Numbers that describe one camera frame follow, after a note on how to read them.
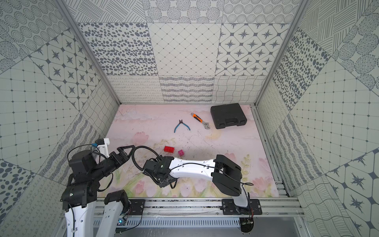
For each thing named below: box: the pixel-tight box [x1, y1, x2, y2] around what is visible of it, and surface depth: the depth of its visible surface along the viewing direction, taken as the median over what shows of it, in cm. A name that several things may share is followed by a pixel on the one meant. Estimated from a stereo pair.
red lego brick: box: [163, 146, 176, 154], surface depth 97 cm
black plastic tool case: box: [210, 103, 248, 130], surface depth 112 cm
